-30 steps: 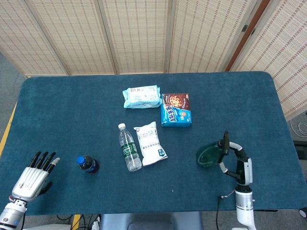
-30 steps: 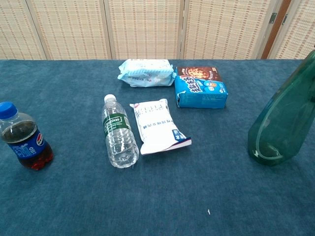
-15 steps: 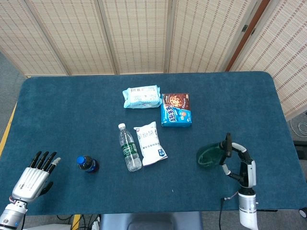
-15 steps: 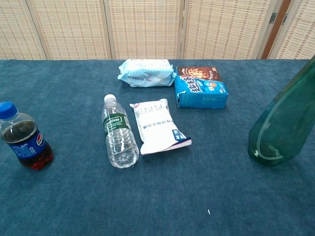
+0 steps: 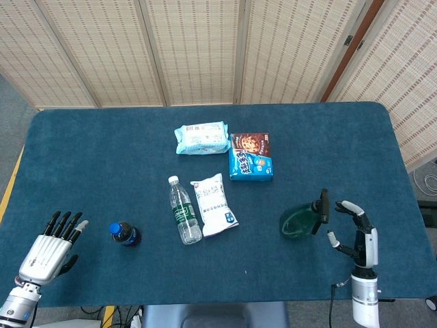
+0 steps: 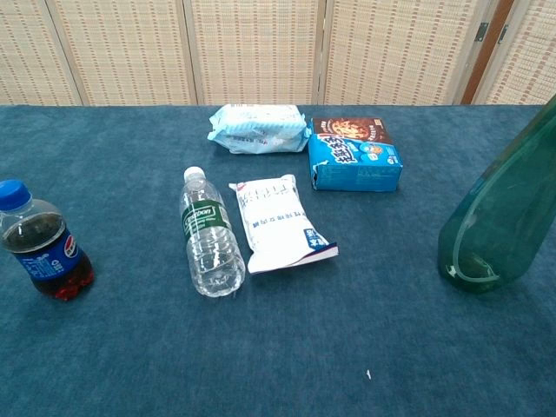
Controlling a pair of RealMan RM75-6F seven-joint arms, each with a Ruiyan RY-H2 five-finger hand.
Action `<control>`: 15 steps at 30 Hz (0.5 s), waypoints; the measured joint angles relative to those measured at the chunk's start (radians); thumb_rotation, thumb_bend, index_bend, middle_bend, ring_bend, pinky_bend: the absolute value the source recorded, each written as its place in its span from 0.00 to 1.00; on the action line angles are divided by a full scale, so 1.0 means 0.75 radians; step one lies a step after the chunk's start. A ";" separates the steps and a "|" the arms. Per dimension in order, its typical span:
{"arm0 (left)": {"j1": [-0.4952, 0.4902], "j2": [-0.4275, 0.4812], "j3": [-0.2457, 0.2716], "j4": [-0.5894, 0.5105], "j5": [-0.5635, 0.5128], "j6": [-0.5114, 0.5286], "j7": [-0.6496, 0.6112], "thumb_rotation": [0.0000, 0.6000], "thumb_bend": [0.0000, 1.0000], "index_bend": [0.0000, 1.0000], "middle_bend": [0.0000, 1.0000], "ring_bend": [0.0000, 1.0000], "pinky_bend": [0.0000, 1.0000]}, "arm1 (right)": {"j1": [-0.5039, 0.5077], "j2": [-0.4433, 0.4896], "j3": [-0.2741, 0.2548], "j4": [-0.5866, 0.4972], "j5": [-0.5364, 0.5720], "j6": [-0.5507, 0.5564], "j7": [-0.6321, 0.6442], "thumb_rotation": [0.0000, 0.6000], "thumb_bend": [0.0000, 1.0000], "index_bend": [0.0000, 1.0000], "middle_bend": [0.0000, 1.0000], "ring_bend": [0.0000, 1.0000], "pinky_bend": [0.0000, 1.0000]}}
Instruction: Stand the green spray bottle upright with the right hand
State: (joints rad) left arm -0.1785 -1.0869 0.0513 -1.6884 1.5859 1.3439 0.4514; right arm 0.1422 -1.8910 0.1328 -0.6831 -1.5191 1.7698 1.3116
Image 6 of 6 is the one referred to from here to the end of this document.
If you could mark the brown wooden post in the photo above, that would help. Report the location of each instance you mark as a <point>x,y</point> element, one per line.
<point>484,61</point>

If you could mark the woven bamboo screen panel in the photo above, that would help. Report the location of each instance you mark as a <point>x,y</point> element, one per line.
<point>399,52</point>
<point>530,65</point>
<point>26,52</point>
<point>126,52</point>
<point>256,52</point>

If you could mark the blue brown cookie box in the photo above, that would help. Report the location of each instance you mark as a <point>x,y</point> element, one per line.
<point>356,165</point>

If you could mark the green transparent spray bottle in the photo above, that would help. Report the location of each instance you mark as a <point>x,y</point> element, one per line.
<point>499,217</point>

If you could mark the small cola bottle blue cap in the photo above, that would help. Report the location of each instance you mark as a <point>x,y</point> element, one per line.
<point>43,252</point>

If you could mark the white plastic pouch blue print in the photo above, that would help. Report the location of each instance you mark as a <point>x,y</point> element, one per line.
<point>278,221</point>

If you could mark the light blue wet wipes pack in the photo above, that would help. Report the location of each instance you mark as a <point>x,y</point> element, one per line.
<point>256,128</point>

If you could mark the black screen hinge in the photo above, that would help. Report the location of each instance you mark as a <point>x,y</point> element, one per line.
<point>503,34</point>
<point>481,32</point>

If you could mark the clear water bottle green label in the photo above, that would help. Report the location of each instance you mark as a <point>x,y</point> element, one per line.
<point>208,234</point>

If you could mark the dark blue table cloth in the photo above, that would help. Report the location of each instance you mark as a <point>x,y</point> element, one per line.
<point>130,347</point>

